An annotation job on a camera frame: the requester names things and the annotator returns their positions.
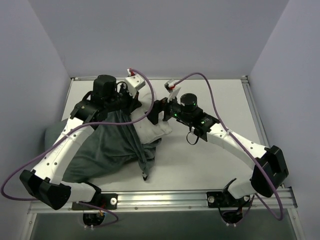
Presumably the white pillow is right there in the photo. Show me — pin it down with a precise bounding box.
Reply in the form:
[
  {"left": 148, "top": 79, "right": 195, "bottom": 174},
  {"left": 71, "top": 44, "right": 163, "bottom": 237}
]
[{"left": 130, "top": 86, "right": 173, "bottom": 144}]

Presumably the dark green pillowcase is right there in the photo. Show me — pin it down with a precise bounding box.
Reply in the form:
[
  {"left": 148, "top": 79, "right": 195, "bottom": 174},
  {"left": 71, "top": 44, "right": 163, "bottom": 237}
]
[{"left": 44, "top": 109, "right": 163, "bottom": 183}]

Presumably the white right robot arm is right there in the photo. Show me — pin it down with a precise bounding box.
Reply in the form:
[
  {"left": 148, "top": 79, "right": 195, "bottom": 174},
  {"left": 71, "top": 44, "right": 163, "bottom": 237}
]
[{"left": 147, "top": 93, "right": 289, "bottom": 207}]

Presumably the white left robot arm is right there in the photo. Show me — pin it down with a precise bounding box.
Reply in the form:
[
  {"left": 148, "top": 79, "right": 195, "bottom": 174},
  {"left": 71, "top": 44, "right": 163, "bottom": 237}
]
[{"left": 19, "top": 72, "right": 146, "bottom": 210}]

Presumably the black loop strap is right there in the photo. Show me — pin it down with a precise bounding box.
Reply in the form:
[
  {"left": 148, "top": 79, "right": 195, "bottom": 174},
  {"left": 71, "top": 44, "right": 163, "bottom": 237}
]
[{"left": 186, "top": 131, "right": 201, "bottom": 146}]

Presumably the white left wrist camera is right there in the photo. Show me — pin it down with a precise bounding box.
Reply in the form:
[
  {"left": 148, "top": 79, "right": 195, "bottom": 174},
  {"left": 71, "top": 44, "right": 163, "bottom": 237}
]
[{"left": 124, "top": 74, "right": 146, "bottom": 97}]

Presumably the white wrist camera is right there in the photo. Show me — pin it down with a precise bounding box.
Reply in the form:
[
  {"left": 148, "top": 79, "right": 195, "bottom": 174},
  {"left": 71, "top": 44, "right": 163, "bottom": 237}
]
[
  {"left": 124, "top": 74, "right": 146, "bottom": 97},
  {"left": 164, "top": 79, "right": 181, "bottom": 103}
]

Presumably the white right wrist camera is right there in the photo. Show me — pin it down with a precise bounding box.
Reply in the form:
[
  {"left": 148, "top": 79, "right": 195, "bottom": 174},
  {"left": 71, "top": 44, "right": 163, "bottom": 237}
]
[{"left": 164, "top": 79, "right": 181, "bottom": 103}]

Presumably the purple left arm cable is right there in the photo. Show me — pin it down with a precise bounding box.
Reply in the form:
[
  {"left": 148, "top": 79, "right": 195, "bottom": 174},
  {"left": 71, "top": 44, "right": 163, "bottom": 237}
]
[{"left": 1, "top": 67, "right": 156, "bottom": 228}]

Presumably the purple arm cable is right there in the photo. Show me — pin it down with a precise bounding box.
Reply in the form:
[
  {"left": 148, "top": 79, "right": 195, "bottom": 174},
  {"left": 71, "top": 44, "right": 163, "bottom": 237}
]
[
  {"left": 174, "top": 72, "right": 285, "bottom": 221},
  {"left": 1, "top": 67, "right": 156, "bottom": 228}
]

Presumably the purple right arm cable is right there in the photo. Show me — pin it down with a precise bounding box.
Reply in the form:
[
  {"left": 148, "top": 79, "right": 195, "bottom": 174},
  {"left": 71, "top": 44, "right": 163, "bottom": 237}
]
[{"left": 174, "top": 72, "right": 285, "bottom": 221}]

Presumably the aluminium right side rail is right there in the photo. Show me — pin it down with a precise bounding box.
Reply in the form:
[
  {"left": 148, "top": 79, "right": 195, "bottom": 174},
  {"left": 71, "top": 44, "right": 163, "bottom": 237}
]
[{"left": 241, "top": 76, "right": 289, "bottom": 189}]

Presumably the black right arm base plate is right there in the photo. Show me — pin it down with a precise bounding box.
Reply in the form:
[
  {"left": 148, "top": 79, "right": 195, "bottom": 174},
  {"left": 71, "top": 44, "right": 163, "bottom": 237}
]
[{"left": 206, "top": 191, "right": 251, "bottom": 209}]

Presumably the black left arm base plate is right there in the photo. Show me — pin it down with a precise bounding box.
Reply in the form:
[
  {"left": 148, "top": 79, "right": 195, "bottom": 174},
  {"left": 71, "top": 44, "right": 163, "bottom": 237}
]
[{"left": 71, "top": 193, "right": 118, "bottom": 211}]

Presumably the aluminium front frame rail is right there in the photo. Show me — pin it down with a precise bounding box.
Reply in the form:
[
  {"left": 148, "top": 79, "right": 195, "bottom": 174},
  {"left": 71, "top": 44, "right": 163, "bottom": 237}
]
[{"left": 28, "top": 188, "right": 298, "bottom": 214}]

